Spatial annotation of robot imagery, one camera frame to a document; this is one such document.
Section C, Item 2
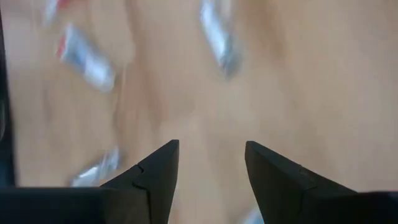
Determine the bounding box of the white red toothpaste tube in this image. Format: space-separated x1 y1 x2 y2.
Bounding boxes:
55 22 116 93

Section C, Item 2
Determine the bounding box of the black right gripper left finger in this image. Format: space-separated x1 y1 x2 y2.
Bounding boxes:
101 139 180 224

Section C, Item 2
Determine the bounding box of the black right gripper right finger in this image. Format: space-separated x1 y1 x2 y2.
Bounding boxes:
244 141 357 224

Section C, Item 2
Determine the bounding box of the red wrapped toothbrush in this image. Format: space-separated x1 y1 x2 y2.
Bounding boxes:
42 0 73 26

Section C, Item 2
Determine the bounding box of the silver clear wrapped toiletry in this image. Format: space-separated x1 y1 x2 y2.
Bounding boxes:
70 145 121 188
239 207 266 224
198 0 244 79

